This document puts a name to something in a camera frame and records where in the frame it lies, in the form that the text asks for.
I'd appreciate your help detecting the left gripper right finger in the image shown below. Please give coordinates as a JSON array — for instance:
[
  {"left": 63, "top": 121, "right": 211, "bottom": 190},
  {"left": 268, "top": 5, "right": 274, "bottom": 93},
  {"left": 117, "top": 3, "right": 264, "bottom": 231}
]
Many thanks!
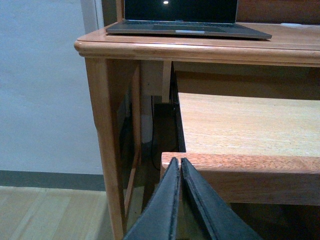
[{"left": 180, "top": 157, "right": 262, "bottom": 240}]

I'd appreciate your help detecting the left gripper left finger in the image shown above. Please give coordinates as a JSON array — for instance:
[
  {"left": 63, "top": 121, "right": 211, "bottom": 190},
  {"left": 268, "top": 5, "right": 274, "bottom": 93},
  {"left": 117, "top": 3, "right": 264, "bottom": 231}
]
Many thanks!
[{"left": 124, "top": 157, "right": 181, "bottom": 240}]

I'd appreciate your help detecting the wooden keyboard tray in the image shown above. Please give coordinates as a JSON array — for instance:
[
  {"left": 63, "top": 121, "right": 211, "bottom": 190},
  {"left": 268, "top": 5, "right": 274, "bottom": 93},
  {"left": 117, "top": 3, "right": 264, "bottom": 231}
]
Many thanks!
[{"left": 159, "top": 62, "right": 320, "bottom": 206}]

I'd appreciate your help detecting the white pipe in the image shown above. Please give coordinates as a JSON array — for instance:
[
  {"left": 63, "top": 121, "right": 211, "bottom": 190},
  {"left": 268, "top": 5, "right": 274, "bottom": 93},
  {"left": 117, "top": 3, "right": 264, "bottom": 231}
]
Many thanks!
[{"left": 141, "top": 95, "right": 153, "bottom": 144}]

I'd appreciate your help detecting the wooden desk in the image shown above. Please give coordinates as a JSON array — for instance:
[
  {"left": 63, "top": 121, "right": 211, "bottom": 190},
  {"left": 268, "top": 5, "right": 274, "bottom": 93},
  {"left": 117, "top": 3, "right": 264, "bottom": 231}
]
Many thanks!
[{"left": 73, "top": 0, "right": 320, "bottom": 240}]

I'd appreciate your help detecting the grey laptop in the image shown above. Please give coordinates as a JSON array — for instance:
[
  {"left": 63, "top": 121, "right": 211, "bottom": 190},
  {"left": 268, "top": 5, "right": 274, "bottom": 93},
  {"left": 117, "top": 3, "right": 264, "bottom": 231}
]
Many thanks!
[{"left": 106, "top": 0, "right": 272, "bottom": 40}]

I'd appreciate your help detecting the black cable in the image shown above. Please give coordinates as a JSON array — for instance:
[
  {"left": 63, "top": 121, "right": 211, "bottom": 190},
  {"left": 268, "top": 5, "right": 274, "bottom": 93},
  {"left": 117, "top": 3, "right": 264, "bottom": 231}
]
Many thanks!
[{"left": 149, "top": 94, "right": 161, "bottom": 171}]

